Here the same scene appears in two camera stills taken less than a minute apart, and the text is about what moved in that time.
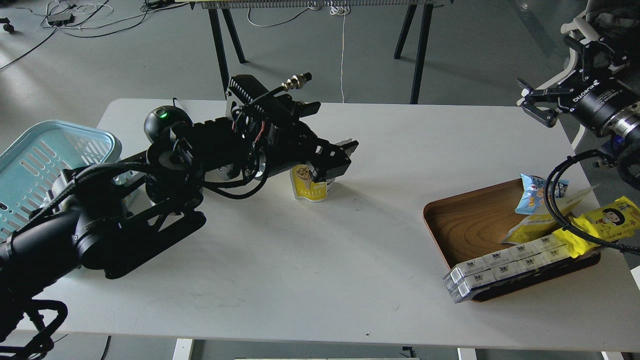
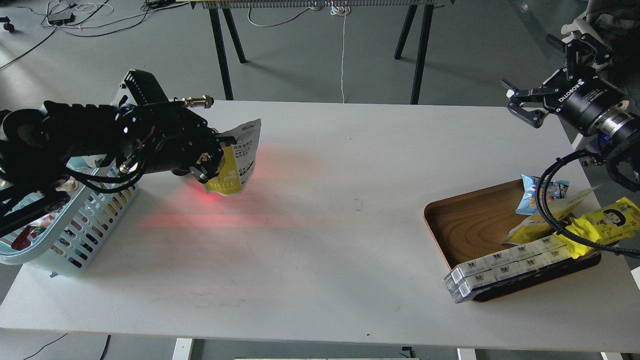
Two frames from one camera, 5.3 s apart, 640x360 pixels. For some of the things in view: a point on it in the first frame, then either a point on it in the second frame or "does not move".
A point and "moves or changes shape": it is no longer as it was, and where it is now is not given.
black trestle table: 233,7 does not move
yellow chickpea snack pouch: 304,188 moves or changes shape
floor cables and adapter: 87,18 does not move
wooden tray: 468,225 does not move
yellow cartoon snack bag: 619,217 does not move
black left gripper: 324,159 to 188,136
